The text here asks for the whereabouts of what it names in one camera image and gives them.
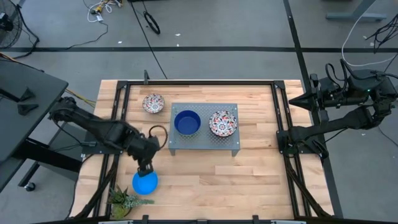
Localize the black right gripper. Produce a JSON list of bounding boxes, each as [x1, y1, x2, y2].
[[289, 73, 349, 125]]

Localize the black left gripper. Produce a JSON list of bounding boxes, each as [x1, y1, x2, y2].
[[129, 136, 161, 177]]

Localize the light blue plastic bowl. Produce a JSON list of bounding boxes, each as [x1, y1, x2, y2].
[[132, 170, 159, 196]]

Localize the dark blue plastic bowl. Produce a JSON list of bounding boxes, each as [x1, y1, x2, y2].
[[174, 110, 202, 136]]

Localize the floral patterned navy bowl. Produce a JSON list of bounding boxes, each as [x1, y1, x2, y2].
[[142, 93, 165, 114], [208, 110, 238, 138]]

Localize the small potted succulent plant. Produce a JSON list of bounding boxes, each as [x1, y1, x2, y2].
[[107, 185, 155, 220]]

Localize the grey perforated metal shelf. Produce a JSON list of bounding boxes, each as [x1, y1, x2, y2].
[[168, 102, 241, 157]]

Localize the grey desk foot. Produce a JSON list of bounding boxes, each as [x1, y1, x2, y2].
[[325, 0, 388, 22]]

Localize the black desk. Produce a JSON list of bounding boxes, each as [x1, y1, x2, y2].
[[0, 58, 83, 192]]

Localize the black floor fan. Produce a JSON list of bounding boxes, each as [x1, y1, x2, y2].
[[0, 0, 23, 50]]

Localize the long white cable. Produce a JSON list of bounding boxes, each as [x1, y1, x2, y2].
[[341, 0, 398, 68]]

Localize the yellow cable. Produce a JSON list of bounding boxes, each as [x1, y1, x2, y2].
[[64, 88, 97, 108]]

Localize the black cable bundle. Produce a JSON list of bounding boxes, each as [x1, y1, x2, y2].
[[365, 14, 398, 54]]

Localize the long black hanging cable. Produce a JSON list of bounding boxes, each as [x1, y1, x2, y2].
[[128, 0, 169, 80]]

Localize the black triangular bracket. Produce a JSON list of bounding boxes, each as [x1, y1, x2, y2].
[[20, 88, 35, 102], [17, 104, 39, 116]]

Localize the thin black floor cable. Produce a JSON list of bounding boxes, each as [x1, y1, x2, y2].
[[66, 21, 109, 50]]

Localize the black coiled cable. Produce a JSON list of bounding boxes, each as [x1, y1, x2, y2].
[[143, 11, 162, 35]]

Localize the white cable bundle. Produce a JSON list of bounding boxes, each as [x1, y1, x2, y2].
[[86, 0, 123, 24]]

